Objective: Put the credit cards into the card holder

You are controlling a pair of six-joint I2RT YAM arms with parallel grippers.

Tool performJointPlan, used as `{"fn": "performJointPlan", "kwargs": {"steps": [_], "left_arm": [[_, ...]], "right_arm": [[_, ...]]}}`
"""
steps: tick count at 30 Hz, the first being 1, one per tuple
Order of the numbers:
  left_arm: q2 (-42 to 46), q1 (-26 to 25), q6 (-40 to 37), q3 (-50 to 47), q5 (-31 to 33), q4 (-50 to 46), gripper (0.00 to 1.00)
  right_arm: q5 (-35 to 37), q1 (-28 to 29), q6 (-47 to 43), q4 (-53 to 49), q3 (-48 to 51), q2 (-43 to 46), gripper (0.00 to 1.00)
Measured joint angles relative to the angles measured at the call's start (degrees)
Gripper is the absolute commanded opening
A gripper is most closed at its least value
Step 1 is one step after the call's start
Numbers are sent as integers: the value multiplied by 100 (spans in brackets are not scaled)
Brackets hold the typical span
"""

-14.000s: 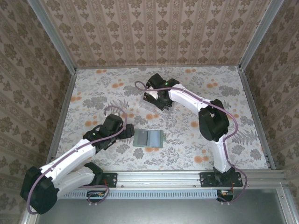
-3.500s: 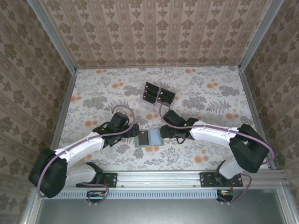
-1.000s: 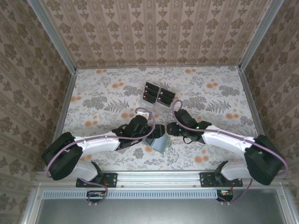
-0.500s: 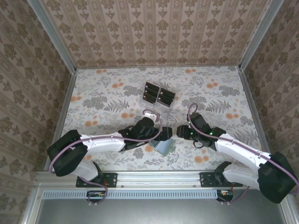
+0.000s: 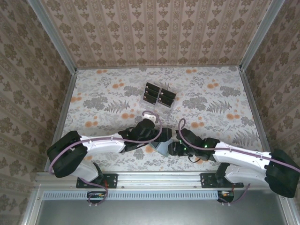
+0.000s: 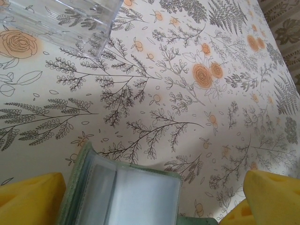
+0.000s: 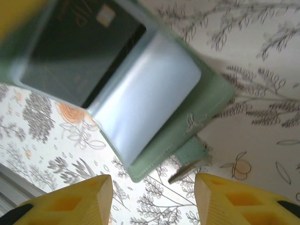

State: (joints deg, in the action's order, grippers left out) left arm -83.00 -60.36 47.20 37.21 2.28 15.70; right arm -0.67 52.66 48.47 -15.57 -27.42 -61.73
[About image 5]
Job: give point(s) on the green card holder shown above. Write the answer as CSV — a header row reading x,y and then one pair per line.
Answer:
x,y
162,148

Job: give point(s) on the black VIP credit card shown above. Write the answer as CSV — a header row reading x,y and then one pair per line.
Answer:
x,y
151,98
167,134
152,91
153,85
167,99
167,91

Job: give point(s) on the clear acrylic card stand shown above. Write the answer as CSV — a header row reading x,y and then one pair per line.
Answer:
x,y
150,106

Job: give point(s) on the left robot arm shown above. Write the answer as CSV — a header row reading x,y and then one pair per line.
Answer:
x,y
103,145

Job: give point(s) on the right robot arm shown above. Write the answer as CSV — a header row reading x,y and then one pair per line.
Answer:
x,y
239,153

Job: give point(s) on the grey metal sheet panel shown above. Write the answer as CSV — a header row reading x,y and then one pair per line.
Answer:
x,y
159,213

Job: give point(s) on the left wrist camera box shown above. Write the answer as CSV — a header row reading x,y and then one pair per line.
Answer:
x,y
149,117

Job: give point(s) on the aluminium mounting rail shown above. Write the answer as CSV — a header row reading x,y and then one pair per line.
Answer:
x,y
159,179

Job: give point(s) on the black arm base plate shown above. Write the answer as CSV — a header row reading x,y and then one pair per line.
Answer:
x,y
112,180
207,180

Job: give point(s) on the aluminium table side rail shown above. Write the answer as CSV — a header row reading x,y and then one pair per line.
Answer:
x,y
253,103
65,103

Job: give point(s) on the aluminium frame post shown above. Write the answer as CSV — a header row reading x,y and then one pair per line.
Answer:
x,y
260,35
54,37

